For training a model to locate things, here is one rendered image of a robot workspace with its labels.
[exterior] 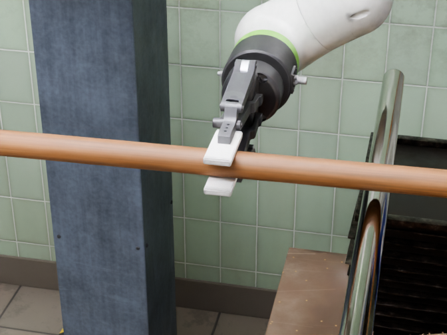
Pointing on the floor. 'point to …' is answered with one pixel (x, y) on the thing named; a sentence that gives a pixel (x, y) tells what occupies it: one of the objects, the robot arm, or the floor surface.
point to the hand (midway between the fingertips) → (223, 162)
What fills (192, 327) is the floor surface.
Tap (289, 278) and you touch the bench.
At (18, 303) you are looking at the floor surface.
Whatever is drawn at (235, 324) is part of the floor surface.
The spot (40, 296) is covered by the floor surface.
